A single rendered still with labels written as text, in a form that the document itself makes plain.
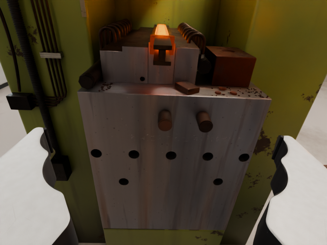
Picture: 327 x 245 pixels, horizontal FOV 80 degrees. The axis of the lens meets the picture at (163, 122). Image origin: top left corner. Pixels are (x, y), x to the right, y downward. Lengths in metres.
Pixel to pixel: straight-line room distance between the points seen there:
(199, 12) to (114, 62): 0.55
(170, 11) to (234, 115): 0.58
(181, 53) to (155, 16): 0.49
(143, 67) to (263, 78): 0.37
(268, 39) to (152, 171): 0.45
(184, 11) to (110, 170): 0.67
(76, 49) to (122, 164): 0.33
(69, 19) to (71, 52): 0.08
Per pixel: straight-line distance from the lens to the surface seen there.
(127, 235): 0.72
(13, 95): 0.71
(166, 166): 0.48
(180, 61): 0.43
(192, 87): 0.40
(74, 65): 0.62
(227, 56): 0.45
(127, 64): 0.43
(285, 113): 0.74
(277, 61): 0.65
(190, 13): 0.90
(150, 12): 0.89
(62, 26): 0.61
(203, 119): 0.38
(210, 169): 0.51
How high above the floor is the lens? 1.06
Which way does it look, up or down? 31 degrees down
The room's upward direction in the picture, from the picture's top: 3 degrees clockwise
